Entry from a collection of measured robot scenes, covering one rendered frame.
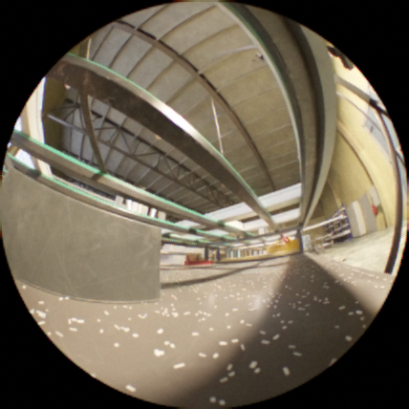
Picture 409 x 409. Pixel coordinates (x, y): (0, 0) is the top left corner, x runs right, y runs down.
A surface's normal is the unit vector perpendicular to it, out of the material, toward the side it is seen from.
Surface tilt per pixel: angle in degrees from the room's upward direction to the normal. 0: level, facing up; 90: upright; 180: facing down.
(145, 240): 90
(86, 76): 180
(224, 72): 180
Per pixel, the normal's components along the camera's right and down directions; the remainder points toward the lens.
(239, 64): 0.02, 0.91
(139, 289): 0.78, -0.27
